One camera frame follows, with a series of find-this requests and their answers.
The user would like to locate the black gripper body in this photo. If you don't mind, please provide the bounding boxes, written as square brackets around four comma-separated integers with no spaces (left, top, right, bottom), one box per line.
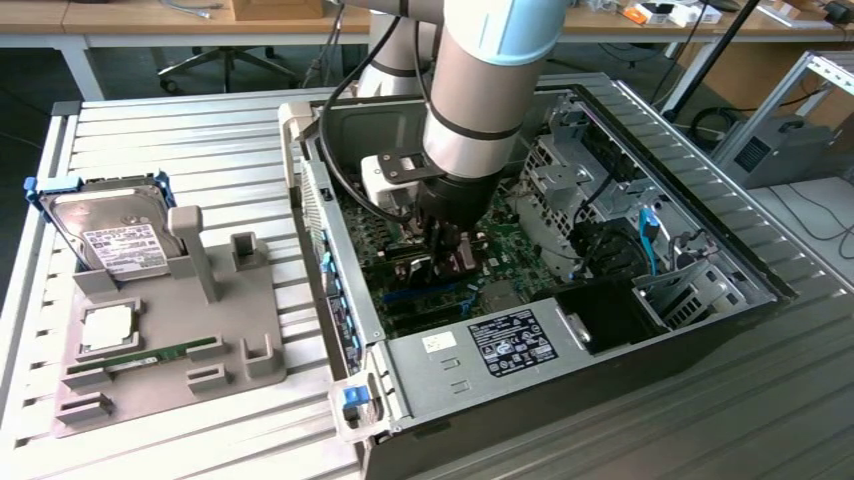
[414,172,501,236]

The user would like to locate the graphics card with black fan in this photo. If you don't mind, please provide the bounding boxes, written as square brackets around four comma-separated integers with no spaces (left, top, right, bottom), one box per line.
[392,239,486,292]

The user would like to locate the green motherboard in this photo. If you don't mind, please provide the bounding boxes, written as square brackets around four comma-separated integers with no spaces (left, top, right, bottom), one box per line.
[333,172,577,341]

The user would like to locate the grey chipset heatsink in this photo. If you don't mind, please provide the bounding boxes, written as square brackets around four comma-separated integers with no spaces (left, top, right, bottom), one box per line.
[480,279,526,312]

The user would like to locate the blue expansion slot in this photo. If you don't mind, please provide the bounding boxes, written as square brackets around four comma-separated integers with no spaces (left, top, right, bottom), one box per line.
[381,279,469,305]

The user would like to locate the silver perforated drive cage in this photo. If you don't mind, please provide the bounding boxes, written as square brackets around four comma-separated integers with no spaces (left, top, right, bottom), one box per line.
[518,133,644,242]

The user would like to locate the silver power supply unit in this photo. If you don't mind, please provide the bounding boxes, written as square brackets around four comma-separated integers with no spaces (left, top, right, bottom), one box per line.
[370,297,602,431]

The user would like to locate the blue case latch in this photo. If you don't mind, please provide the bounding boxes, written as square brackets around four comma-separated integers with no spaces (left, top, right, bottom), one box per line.
[341,385,372,419]

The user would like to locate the open black PC case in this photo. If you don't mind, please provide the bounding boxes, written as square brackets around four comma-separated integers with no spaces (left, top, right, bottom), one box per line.
[278,83,800,480]

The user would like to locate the blue disk caddy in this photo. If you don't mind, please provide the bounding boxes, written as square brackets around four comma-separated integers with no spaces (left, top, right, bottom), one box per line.
[23,170,181,224]

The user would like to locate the grey plastic parts rack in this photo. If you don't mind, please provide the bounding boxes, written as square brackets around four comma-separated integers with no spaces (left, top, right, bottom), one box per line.
[53,204,290,441]

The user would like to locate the black office chair base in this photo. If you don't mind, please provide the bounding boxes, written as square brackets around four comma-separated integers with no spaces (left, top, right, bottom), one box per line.
[157,45,304,94]

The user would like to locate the brown cardboard box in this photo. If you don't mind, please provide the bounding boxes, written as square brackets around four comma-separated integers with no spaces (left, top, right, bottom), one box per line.
[230,0,329,22]

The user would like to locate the orange and white box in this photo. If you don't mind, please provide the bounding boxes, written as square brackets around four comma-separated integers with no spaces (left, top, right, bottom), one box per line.
[624,2,677,25]

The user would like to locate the green RAM stick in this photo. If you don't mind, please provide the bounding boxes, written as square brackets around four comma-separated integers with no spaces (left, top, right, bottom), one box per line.
[69,339,222,377]

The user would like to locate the black stand pole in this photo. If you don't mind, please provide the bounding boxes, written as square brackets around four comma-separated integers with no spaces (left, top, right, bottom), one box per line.
[660,0,764,122]

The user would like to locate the silver hard disk drive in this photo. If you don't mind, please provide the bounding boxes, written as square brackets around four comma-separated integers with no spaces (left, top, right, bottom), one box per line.
[50,187,187,282]

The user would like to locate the grey box machine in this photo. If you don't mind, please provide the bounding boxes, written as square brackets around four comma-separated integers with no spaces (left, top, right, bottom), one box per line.
[731,114,841,190]

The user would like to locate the white small box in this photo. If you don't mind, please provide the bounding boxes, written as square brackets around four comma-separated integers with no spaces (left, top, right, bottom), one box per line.
[672,5,724,27]

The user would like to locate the silver CPU chip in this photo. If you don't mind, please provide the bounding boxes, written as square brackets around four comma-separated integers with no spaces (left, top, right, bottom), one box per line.
[81,305,139,351]

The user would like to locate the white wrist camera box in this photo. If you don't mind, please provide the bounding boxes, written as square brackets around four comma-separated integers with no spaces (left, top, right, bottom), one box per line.
[360,149,448,210]

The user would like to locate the black power wire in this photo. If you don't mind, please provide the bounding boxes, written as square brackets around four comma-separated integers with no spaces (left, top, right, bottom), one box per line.
[572,168,617,281]

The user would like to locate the black camera cable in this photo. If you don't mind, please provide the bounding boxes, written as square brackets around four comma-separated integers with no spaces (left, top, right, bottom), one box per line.
[317,0,430,225]

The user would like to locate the blue SATA wire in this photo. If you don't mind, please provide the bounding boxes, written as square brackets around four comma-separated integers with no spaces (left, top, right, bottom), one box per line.
[638,207,664,277]

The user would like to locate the coiled black cable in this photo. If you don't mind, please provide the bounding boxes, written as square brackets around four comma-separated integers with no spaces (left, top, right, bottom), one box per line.
[689,106,744,147]

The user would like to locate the aluminium profile frame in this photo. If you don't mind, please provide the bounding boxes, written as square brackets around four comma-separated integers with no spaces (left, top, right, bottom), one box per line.
[711,49,854,167]

